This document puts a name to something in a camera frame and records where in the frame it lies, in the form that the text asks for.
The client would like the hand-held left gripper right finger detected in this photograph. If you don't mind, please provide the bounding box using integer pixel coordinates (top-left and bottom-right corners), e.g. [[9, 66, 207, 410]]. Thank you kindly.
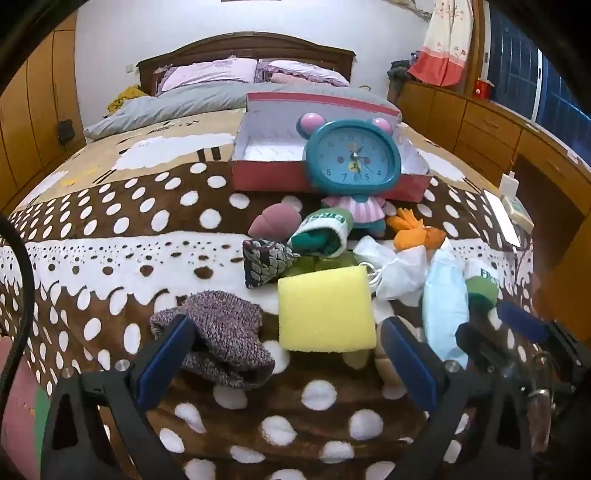
[[381, 318, 536, 480]]

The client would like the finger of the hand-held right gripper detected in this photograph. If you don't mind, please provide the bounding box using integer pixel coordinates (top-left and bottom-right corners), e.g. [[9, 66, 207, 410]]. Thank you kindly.
[[496, 300, 591, 365], [455, 322, 532, 388]]

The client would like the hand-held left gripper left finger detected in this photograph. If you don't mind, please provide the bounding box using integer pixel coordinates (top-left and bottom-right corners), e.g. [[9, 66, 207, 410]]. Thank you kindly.
[[44, 315, 197, 480]]

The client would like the green white sock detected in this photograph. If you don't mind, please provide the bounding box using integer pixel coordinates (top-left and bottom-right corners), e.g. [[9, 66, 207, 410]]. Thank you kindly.
[[463, 258, 500, 319], [287, 209, 355, 257]]

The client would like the light blue face mask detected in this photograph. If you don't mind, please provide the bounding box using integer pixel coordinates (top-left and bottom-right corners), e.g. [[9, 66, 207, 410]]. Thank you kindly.
[[422, 249, 469, 363]]

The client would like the purple knitted sock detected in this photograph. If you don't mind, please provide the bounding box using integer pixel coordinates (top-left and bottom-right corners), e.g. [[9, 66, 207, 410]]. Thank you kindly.
[[150, 291, 275, 390]]

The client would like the white cloth bag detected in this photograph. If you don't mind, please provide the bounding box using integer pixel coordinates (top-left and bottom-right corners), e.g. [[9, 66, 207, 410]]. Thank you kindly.
[[353, 236, 428, 300]]

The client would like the yellow sponge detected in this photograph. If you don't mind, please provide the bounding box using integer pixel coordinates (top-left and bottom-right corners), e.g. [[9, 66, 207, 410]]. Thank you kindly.
[[277, 266, 378, 354]]

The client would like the orange plush toy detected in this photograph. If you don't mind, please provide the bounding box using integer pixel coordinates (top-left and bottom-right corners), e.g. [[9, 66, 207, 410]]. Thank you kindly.
[[386, 209, 446, 252]]

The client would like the green ribbon bow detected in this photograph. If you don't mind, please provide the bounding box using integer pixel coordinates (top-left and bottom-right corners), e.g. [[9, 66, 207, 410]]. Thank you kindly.
[[293, 251, 372, 370]]

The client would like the patterned fabric pouch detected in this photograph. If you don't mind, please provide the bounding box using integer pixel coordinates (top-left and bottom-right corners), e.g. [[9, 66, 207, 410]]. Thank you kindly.
[[242, 239, 301, 289]]

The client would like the pink makeup sponge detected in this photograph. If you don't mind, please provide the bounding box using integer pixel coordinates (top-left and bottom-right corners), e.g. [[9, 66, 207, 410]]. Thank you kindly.
[[248, 204, 296, 238]]

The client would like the teal doll alarm clock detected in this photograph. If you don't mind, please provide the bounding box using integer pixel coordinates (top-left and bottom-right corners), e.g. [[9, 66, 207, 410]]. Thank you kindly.
[[295, 112, 402, 237]]

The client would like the red cardboard box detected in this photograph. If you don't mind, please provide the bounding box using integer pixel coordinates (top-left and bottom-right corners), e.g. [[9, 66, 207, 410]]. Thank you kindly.
[[229, 91, 432, 202]]

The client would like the smartphone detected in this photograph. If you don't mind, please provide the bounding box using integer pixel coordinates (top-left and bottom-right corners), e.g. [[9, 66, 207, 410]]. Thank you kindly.
[[482, 189, 522, 247]]

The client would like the power strip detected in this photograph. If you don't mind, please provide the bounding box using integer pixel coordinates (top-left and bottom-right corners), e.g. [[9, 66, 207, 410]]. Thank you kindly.
[[501, 196, 535, 234]]

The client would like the brown dotted printed blanket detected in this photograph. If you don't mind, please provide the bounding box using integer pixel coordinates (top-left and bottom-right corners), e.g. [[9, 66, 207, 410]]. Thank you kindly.
[[0, 108, 536, 480]]

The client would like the pink green floor mat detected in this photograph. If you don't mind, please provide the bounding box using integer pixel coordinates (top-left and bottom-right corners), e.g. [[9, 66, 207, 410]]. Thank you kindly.
[[0, 335, 54, 480]]

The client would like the wooden cabinet desk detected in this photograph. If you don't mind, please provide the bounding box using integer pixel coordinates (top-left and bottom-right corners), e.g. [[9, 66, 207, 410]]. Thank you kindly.
[[388, 78, 591, 361]]

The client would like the grey duvet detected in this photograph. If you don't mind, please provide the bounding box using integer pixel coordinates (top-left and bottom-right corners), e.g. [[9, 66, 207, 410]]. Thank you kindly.
[[83, 82, 402, 139]]

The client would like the window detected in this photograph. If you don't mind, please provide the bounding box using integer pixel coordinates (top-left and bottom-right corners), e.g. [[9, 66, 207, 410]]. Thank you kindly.
[[485, 0, 591, 167]]

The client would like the yellow cloth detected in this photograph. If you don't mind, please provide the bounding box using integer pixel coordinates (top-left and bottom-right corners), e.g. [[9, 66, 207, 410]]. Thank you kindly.
[[107, 85, 151, 114]]

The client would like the wooden wardrobe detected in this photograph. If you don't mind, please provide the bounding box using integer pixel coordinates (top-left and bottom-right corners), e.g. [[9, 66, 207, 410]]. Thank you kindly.
[[0, 14, 86, 213]]

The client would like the pile of dark clothes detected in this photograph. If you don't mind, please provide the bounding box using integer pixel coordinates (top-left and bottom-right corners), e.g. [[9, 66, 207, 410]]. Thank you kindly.
[[388, 51, 421, 84]]

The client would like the cream and red curtain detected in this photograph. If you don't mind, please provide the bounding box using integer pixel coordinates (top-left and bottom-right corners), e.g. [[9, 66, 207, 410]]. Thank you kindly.
[[406, 0, 475, 88]]

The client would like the pink folded blanket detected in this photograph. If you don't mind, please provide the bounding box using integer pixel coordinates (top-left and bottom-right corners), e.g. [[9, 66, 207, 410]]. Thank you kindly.
[[272, 71, 319, 85]]

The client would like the lilac ruffled pillow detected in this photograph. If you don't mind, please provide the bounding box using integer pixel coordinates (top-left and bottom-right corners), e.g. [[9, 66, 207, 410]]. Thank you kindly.
[[256, 59, 351, 88]]

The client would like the wooden bed headboard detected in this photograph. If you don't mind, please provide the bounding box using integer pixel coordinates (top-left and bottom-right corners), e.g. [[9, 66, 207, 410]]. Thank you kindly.
[[137, 31, 357, 95]]

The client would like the black cable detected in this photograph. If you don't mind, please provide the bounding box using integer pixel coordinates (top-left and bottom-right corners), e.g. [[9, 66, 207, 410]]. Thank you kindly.
[[0, 215, 35, 407]]

